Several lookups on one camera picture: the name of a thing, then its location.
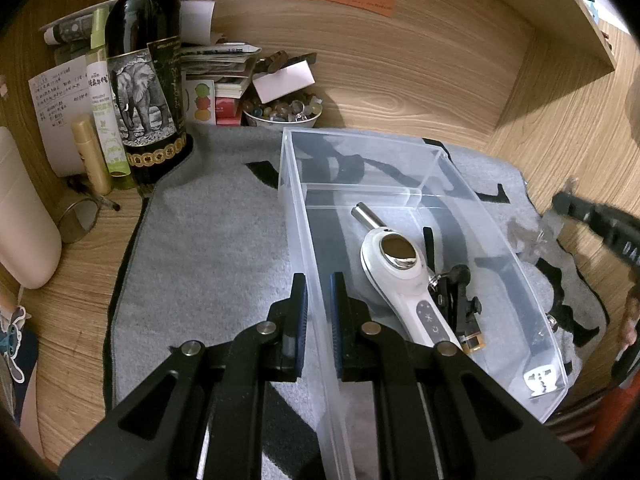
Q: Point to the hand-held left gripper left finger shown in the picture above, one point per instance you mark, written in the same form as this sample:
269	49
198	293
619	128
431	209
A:
301	330

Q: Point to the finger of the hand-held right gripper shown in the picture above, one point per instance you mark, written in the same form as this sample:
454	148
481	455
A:
610	227

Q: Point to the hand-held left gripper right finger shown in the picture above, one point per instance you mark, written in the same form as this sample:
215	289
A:
334	330

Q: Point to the clear plastic storage box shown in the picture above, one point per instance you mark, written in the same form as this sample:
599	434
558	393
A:
300	240

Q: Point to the white handheld facial massager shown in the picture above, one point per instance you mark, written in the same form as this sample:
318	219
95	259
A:
425	310

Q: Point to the silver metal cylinder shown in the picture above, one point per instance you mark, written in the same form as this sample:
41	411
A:
364	216

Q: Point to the black clip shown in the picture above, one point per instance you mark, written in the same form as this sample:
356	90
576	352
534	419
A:
460	295

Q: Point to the grey mat with black letters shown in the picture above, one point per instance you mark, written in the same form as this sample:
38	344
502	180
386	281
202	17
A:
200	260

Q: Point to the bowl of beads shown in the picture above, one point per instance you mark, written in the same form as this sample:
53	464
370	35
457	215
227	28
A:
280	122

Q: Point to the wooden shelf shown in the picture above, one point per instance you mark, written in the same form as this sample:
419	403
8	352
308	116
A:
575	10

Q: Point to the small white card box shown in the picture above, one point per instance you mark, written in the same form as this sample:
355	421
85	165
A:
282	82

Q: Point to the gold tube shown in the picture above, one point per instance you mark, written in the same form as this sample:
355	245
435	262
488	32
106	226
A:
90	160

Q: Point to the stack of books and papers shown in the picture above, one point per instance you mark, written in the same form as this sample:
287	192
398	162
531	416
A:
225	60

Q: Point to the green and white spray bottle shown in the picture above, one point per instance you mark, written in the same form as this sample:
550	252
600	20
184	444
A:
107	125

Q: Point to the blue cartoon sticker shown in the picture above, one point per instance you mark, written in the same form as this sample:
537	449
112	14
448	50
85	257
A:
17	345

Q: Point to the cream plastic bottle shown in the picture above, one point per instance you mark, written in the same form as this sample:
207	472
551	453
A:
25	210

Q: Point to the dark wine bottle elephant label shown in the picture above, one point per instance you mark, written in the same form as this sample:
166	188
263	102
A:
145	35

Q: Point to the white handwritten note sheet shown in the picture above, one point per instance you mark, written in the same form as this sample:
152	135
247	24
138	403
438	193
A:
55	95

